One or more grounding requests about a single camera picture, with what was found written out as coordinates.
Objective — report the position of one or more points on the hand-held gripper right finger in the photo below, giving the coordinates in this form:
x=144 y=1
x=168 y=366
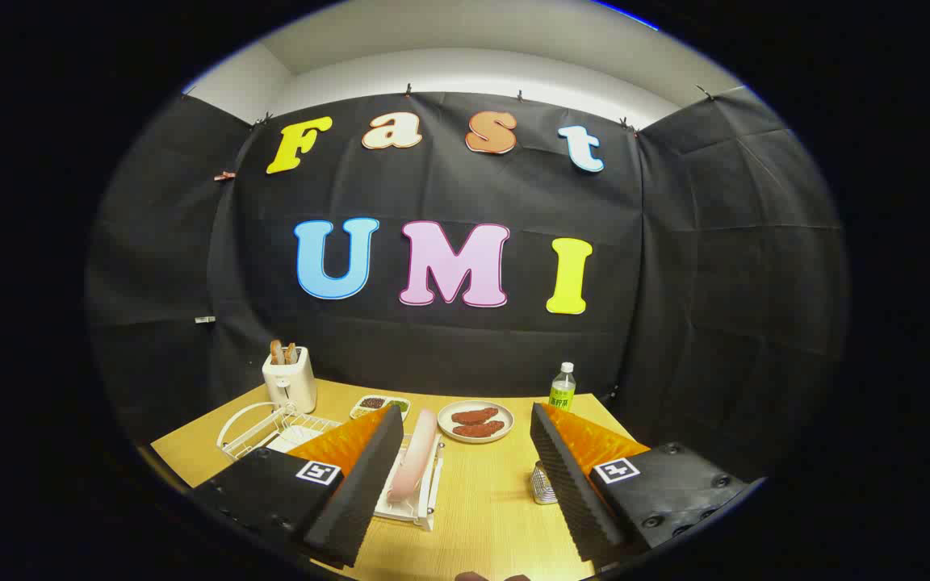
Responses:
x=570 y=484

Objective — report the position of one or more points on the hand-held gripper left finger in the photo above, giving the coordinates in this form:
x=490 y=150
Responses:
x=368 y=476

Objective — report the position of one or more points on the pink plate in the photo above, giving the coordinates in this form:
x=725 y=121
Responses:
x=416 y=452

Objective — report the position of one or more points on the white two-part sauce dish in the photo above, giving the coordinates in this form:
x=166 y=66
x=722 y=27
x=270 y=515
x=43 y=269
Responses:
x=379 y=410

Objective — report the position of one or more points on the beige oval plate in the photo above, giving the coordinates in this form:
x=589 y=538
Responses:
x=505 y=413

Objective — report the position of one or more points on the green label drink bottle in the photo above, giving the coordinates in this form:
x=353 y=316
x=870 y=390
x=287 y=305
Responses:
x=563 y=391

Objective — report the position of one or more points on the white toaster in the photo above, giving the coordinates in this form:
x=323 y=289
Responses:
x=289 y=386

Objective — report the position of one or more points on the toasted bread slice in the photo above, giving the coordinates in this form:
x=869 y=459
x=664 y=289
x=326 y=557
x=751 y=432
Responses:
x=291 y=353
x=275 y=353

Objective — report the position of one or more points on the black backdrop cloth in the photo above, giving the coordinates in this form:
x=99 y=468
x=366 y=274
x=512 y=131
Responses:
x=473 y=355

